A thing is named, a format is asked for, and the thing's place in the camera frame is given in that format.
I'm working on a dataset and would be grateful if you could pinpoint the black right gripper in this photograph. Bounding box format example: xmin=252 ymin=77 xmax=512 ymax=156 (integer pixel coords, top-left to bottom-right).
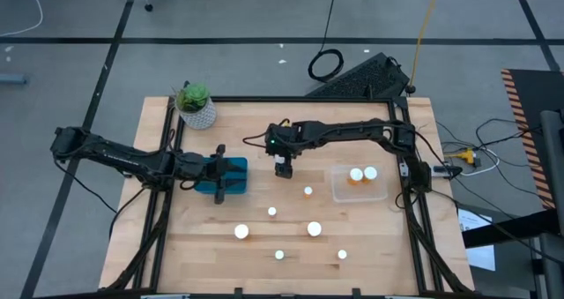
xmin=275 ymin=119 xmax=308 ymax=180

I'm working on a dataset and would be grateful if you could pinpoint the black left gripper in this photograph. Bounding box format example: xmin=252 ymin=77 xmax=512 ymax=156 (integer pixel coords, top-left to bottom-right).
xmin=180 ymin=144 xmax=248 ymax=205

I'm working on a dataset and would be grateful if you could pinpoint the teal plastic bin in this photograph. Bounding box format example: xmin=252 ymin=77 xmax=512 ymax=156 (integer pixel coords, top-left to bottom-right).
xmin=194 ymin=156 xmax=249 ymax=196

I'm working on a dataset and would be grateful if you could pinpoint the clear plastic bin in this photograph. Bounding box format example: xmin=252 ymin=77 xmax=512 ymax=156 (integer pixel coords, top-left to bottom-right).
xmin=330 ymin=164 xmax=389 ymax=204

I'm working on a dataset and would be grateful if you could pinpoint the potted succulent white pot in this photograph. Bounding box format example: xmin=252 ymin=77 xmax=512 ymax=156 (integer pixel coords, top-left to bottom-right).
xmin=172 ymin=81 xmax=218 ymax=131

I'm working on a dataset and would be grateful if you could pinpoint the black mesh computer case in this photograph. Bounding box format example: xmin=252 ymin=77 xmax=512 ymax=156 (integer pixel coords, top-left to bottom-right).
xmin=305 ymin=51 xmax=412 ymax=100

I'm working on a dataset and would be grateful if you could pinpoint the black power adapter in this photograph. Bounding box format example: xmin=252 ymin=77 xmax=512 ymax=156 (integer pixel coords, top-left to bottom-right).
xmin=431 ymin=164 xmax=464 ymax=177

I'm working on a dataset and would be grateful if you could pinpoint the yellow power plug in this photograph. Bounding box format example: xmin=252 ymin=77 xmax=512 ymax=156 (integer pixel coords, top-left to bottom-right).
xmin=456 ymin=147 xmax=478 ymax=166

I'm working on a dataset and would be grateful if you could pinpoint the white paper sheet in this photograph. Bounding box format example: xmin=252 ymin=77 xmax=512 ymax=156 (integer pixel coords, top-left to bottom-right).
xmin=456 ymin=207 xmax=497 ymax=273

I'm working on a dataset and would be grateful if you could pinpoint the grey floor bar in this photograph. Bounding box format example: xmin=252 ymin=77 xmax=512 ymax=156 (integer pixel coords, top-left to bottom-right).
xmin=0 ymin=72 xmax=28 ymax=86

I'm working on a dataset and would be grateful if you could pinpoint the black beam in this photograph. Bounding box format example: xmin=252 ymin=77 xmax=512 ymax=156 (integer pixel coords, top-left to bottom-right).
xmin=461 ymin=208 xmax=560 ymax=250

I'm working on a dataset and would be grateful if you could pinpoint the hazard striped black floor mat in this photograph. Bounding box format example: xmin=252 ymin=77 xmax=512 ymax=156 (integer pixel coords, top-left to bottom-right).
xmin=501 ymin=68 xmax=564 ymax=211

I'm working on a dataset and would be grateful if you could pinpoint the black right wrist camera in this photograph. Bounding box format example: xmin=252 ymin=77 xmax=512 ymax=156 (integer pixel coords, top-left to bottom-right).
xmin=264 ymin=130 xmax=280 ymax=155

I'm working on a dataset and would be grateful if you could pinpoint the black aluminium table frame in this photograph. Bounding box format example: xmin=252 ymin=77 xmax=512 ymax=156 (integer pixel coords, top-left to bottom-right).
xmin=104 ymin=93 xmax=476 ymax=299

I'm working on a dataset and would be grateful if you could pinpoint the coiled black cable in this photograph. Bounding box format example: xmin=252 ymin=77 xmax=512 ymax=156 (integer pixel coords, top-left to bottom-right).
xmin=307 ymin=0 xmax=345 ymax=84

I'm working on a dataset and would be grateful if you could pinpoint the yellow floor cable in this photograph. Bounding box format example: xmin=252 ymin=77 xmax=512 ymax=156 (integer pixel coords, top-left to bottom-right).
xmin=407 ymin=0 xmax=443 ymax=93

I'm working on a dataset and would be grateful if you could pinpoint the white power cable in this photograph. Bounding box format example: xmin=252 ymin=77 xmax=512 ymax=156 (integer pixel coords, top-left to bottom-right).
xmin=460 ymin=146 xmax=501 ymax=177

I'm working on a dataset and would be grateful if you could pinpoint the white floor cable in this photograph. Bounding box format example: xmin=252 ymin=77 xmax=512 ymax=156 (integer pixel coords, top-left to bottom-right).
xmin=0 ymin=0 xmax=44 ymax=38

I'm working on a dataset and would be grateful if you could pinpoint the grey metal post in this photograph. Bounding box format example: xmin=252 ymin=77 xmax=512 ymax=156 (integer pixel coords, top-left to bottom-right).
xmin=539 ymin=108 xmax=564 ymax=299

